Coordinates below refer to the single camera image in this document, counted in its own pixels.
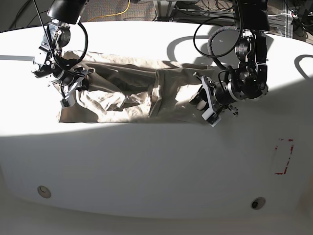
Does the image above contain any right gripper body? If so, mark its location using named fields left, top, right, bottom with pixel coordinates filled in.
left=53, top=70, right=84, bottom=92

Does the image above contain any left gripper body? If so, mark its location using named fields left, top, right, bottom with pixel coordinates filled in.
left=210, top=80, right=240, bottom=109

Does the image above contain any beige t-shirt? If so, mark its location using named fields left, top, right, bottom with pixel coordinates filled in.
left=59, top=52, right=214, bottom=124

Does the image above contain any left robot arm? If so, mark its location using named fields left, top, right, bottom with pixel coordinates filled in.
left=190, top=0, right=269, bottom=126

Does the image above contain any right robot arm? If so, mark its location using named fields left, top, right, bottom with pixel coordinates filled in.
left=32, top=0, right=95, bottom=108

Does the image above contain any red tape rectangle marking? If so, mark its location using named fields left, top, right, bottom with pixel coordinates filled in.
left=272, top=139, right=294, bottom=175

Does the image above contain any right round table grommet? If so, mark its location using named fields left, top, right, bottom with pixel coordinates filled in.
left=250, top=197, right=266, bottom=210

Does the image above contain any round table grommet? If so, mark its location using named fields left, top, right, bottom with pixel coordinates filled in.
left=250, top=197, right=266, bottom=210
left=37, top=186, right=51, bottom=199

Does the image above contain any left round table grommet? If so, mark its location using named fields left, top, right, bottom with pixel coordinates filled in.
left=37, top=186, right=51, bottom=199

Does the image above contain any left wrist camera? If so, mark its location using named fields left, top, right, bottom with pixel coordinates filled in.
left=202, top=110, right=221, bottom=127

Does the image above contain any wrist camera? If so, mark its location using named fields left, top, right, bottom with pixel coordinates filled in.
left=60, top=96, right=75, bottom=109
left=202, top=110, right=221, bottom=127

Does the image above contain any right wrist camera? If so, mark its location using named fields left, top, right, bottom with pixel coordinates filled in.
left=60, top=96, right=75, bottom=109

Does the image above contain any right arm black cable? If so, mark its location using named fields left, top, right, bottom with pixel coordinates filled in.
left=31, top=0, right=89, bottom=79

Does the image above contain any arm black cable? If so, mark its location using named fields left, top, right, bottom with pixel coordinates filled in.
left=31, top=0, right=89, bottom=79
left=193, top=0, right=245, bottom=71

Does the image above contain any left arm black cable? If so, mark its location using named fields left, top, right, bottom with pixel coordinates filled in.
left=193, top=0, right=245, bottom=71

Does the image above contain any yellow cable on floor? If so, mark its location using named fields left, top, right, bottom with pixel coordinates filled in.
left=87, top=0, right=130, bottom=23

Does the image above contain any aluminium frame with cables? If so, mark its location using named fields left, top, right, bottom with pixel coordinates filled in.
left=153, top=0, right=313, bottom=43

